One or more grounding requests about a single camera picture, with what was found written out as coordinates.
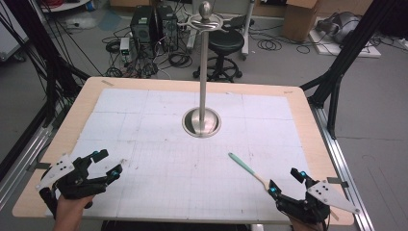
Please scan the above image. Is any black computer tower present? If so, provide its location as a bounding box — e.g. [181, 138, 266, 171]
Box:
[155, 4, 179, 53]
[129, 5, 156, 45]

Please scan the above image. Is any grey bag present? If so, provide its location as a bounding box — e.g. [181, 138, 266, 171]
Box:
[315, 11, 364, 44]

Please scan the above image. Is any person's right hand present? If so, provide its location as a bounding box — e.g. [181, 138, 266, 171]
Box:
[288, 215, 326, 231]

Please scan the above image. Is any aluminium rail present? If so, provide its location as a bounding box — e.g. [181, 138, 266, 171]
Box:
[0, 123, 54, 211]
[309, 104, 375, 231]

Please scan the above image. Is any green handled spatula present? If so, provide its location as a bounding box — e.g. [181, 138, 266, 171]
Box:
[227, 152, 271, 191]

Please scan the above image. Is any small white power unit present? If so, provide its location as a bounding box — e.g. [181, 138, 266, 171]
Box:
[118, 37, 131, 55]

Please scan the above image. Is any person's left hand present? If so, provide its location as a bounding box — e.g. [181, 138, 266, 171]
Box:
[52, 193, 96, 231]

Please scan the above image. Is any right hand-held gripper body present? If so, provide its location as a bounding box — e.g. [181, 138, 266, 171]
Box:
[274, 179, 362, 225]

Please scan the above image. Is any cardboard box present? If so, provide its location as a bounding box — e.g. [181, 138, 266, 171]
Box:
[281, 0, 322, 43]

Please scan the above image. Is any black round stool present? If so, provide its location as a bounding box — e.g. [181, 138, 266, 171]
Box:
[191, 29, 246, 84]

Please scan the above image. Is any black metal frame stand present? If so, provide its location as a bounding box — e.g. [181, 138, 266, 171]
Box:
[299, 0, 402, 140]
[0, 0, 91, 129]

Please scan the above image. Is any steel utensil hanging stand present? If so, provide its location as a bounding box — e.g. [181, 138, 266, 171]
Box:
[176, 0, 233, 140]

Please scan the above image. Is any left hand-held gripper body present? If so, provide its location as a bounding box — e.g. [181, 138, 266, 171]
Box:
[35, 153, 109, 219]

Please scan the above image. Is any white flat board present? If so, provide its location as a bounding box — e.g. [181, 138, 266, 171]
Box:
[307, 29, 383, 60]

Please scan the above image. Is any white grid mat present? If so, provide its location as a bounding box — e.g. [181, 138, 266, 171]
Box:
[44, 87, 323, 223]

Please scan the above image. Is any coiled black cable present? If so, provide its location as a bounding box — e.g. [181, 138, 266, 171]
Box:
[256, 38, 283, 52]
[167, 51, 193, 69]

